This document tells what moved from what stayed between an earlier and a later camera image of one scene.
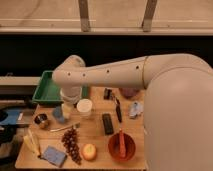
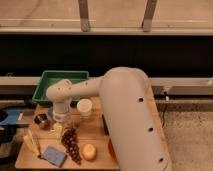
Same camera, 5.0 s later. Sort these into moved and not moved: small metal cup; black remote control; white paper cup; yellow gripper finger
Moved: yellow gripper finger
Not moved: white paper cup; small metal cup; black remote control
